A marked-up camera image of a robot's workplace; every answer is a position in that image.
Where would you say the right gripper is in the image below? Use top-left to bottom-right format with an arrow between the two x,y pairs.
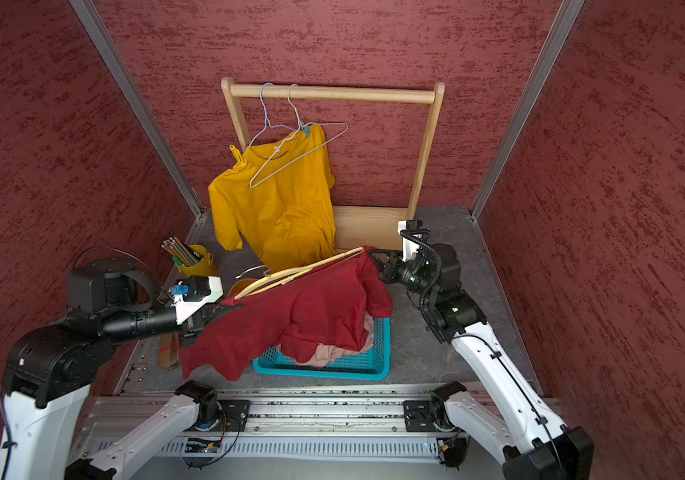
369,247 -> 440,298

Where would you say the plaid pencil case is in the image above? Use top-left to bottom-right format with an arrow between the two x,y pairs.
158,333 -> 180,370

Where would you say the yellow plastic tray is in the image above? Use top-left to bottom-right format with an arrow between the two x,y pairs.
226,278 -> 256,298

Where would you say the teal plastic basket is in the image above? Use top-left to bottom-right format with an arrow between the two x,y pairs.
252,318 -> 392,381

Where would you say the yellow pencil cup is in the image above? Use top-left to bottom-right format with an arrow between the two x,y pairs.
176,245 -> 218,277

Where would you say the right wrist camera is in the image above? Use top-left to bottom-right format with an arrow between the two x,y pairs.
397,220 -> 431,262

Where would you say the light blue wire hanger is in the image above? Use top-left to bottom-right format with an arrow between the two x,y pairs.
248,82 -> 294,148

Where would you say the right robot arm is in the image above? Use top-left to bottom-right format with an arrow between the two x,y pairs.
368,236 -> 595,479

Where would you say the blue clothespin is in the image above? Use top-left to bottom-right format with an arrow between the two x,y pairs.
298,121 -> 310,137

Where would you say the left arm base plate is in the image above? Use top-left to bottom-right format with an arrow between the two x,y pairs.
184,399 -> 252,435

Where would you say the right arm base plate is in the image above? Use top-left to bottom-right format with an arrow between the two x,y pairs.
403,400 -> 460,434

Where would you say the dark red t-shirt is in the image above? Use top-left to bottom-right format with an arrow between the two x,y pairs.
180,252 -> 394,381

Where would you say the pencils bundle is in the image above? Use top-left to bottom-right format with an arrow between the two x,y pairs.
162,237 -> 202,267

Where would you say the pink printed t-shirt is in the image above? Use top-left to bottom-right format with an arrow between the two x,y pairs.
302,313 -> 375,369

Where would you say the yellow t-shirt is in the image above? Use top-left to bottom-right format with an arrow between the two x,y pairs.
208,125 -> 338,271

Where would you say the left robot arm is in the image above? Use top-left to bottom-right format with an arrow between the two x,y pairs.
0,257 -> 236,479

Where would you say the cream plastic hanger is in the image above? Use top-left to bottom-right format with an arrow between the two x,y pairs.
234,247 -> 365,300

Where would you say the wooden clothes rack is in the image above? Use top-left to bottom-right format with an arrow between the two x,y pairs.
220,77 -> 446,250

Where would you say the aluminium mounting rail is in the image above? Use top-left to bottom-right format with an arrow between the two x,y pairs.
68,388 -> 498,468

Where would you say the yellow clothespin on yellow shirt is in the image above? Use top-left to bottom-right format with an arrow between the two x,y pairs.
230,145 -> 246,166

